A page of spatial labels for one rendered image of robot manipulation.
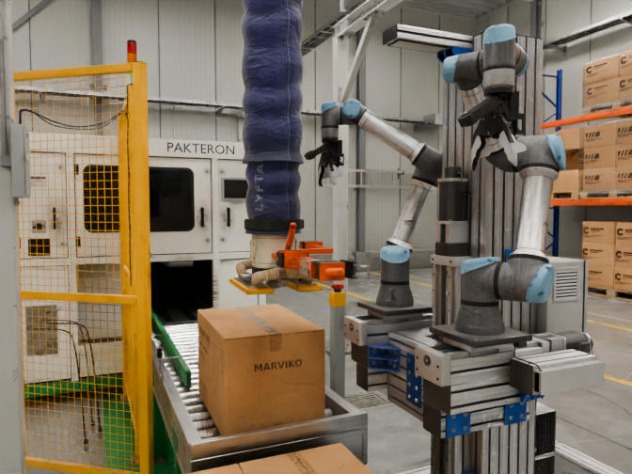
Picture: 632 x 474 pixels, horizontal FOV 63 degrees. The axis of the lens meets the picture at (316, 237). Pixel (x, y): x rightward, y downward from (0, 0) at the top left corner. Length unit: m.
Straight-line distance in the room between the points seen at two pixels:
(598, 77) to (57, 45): 9.34
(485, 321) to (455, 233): 0.38
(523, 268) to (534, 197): 0.23
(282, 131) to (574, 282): 1.21
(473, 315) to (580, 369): 0.36
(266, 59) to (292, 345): 1.07
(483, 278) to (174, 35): 10.06
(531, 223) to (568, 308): 0.54
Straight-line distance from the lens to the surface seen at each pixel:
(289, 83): 2.00
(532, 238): 1.67
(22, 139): 2.47
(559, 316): 2.11
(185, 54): 11.18
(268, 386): 2.05
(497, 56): 1.41
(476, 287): 1.66
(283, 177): 1.94
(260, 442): 2.05
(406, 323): 2.10
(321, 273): 1.42
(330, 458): 1.99
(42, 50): 10.99
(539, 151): 1.76
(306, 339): 2.05
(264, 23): 2.03
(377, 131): 2.10
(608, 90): 9.80
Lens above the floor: 1.42
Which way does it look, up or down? 3 degrees down
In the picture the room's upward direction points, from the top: straight up
